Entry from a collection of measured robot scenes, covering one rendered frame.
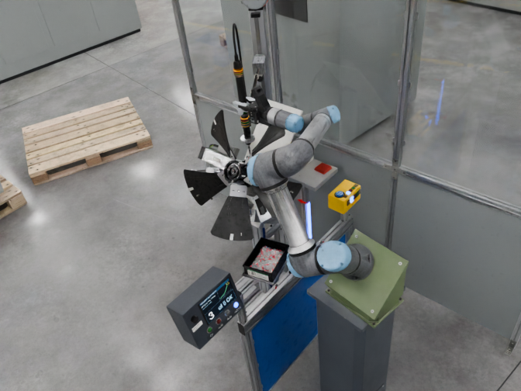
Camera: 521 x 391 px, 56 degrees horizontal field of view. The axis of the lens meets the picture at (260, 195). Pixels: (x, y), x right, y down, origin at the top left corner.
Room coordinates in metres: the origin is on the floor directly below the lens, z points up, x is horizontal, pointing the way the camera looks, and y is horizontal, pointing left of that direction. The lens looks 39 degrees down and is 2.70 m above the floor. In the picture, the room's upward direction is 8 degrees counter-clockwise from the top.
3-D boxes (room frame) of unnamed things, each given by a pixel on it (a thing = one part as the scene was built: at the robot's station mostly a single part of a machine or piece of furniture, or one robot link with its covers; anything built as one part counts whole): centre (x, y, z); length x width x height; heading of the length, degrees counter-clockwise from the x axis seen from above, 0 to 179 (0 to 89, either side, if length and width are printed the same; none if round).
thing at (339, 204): (1.94, -0.44, 1.02); 0.16 x 0.10 x 0.11; 134
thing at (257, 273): (1.74, 0.01, 0.85); 0.22 x 0.17 x 0.07; 149
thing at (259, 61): (2.61, -0.09, 1.52); 0.10 x 0.07 x 0.09; 169
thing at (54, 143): (4.56, 1.77, 0.07); 1.20 x 1.00 x 0.15; 110
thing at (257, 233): (2.16, 0.04, 0.46); 0.09 x 0.05 x 0.91; 44
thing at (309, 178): (2.46, -0.29, 0.85); 0.36 x 0.24 x 0.03; 44
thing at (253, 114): (1.91, -0.05, 1.60); 0.12 x 0.08 x 0.09; 44
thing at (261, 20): (2.70, -0.11, 0.90); 0.08 x 0.06 x 1.80; 79
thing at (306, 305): (1.66, -0.15, 0.45); 0.82 x 0.02 x 0.66; 134
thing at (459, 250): (2.49, -0.50, 0.50); 2.59 x 0.03 x 0.91; 44
